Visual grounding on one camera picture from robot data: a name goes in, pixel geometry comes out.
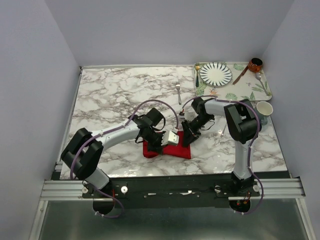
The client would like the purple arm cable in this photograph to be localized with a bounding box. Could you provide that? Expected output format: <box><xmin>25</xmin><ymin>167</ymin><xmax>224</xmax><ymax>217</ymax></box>
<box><xmin>69</xmin><ymin>99</ymin><xmax>180</xmax><ymax>219</ymax></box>
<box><xmin>181</xmin><ymin>97</ymin><xmax>265</xmax><ymax>216</ymax></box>

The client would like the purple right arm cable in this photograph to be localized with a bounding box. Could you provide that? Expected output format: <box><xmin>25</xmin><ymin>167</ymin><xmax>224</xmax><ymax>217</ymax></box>
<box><xmin>181</xmin><ymin>97</ymin><xmax>265</xmax><ymax>216</ymax></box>

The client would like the gold fork green handle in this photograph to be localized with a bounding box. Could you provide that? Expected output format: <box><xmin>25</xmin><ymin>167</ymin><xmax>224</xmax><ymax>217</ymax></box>
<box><xmin>195</xmin><ymin>62</ymin><xmax>200</xmax><ymax>88</ymax></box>

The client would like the grey white mug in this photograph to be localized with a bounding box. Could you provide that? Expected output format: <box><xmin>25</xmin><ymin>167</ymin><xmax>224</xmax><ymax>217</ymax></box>
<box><xmin>255</xmin><ymin>101</ymin><xmax>273</xmax><ymax>126</ymax></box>

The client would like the red cloth napkin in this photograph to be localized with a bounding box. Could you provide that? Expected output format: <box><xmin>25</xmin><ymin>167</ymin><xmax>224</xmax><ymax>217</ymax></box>
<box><xmin>142</xmin><ymin>131</ymin><xmax>192</xmax><ymax>159</ymax></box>

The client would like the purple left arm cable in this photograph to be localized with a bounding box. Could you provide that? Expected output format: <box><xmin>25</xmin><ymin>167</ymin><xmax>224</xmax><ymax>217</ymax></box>
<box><xmin>69</xmin><ymin>99</ymin><xmax>180</xmax><ymax>219</ymax></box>

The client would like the brown handled knife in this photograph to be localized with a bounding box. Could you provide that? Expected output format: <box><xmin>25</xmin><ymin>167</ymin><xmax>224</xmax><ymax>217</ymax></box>
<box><xmin>232</xmin><ymin>66</ymin><xmax>248</xmax><ymax>85</ymax></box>

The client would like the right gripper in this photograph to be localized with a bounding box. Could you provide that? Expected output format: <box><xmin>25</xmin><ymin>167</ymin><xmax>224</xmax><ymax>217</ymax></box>
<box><xmin>181</xmin><ymin>114</ymin><xmax>214</xmax><ymax>147</ymax></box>

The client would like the aluminium frame rail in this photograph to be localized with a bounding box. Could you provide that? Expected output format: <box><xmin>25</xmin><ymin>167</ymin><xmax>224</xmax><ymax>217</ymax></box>
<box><xmin>40</xmin><ymin>178</ymin><xmax>306</xmax><ymax>201</ymax></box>

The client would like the striped white plate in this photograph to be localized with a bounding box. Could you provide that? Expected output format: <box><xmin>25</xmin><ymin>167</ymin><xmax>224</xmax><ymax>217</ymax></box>
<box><xmin>198</xmin><ymin>62</ymin><xmax>233</xmax><ymax>87</ymax></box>

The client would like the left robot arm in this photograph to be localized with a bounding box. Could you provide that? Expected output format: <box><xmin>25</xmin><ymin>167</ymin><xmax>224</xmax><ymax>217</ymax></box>
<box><xmin>60</xmin><ymin>107</ymin><xmax>165</xmax><ymax>198</ymax></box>

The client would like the silver spoon on table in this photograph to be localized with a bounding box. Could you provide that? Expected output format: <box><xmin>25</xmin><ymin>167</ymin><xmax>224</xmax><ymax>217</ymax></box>
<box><xmin>220</xmin><ymin>123</ymin><xmax>227</xmax><ymax>138</ymax></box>

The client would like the orange black cup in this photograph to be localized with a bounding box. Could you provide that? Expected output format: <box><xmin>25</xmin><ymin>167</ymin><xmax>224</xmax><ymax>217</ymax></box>
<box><xmin>248</xmin><ymin>57</ymin><xmax>263</xmax><ymax>73</ymax></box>

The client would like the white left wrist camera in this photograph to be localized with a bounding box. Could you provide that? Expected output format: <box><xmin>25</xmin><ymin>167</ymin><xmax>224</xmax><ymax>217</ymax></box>
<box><xmin>161</xmin><ymin>130</ymin><xmax>180</xmax><ymax>146</ymax></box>

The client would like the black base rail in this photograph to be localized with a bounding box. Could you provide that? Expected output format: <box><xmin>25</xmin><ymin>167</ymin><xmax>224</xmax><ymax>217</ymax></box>
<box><xmin>82</xmin><ymin>173</ymin><xmax>260</xmax><ymax>209</ymax></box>

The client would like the silver spoon on tray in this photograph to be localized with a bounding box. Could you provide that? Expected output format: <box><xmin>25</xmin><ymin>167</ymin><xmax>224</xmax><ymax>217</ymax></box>
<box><xmin>255</xmin><ymin>72</ymin><xmax>267</xmax><ymax>92</ymax></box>

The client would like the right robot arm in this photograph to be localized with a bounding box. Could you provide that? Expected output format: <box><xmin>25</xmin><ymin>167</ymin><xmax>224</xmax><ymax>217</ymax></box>
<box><xmin>181</xmin><ymin>96</ymin><xmax>261</xmax><ymax>196</ymax></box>

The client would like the floral serving tray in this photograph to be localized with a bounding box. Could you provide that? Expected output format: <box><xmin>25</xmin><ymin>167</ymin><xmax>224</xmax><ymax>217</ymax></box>
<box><xmin>193</xmin><ymin>62</ymin><xmax>272</xmax><ymax>101</ymax></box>

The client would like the silver fork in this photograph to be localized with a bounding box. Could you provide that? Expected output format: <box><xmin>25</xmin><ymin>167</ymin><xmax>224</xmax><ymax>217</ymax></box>
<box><xmin>175</xmin><ymin>81</ymin><xmax>182</xmax><ymax>106</ymax></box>

